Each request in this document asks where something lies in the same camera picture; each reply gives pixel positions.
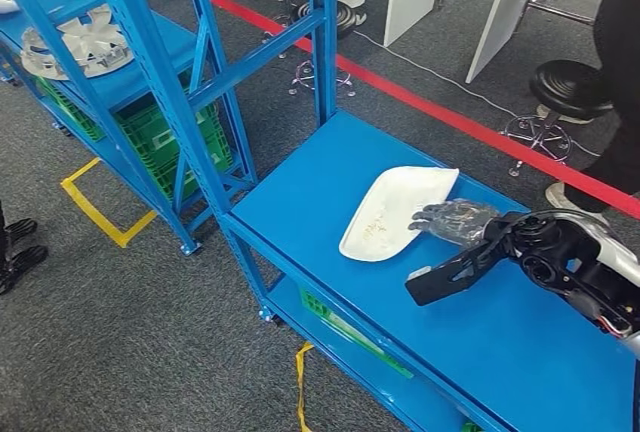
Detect blue metal shelf rack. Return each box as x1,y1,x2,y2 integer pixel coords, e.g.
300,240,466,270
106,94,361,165
82,0,640,432
0,0,259,255

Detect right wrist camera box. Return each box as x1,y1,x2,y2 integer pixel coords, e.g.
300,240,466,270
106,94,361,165
405,243,503,308

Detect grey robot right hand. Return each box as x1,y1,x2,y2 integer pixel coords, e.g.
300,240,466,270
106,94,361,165
407,198,501,249

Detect white floor cable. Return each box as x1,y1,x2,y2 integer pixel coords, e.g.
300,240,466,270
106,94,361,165
355,30,601,159

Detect white plastic fan part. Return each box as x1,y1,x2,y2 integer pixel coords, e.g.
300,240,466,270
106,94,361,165
20,4,135,80

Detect white plastic shell part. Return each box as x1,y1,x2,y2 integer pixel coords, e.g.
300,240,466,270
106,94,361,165
339,165,460,263

